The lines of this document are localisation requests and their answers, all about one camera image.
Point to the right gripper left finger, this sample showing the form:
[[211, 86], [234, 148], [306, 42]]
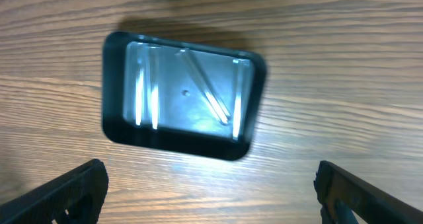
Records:
[[66, 197]]

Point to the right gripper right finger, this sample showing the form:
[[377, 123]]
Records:
[[350, 197]]

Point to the black tray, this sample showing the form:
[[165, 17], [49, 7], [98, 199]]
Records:
[[172, 111]]

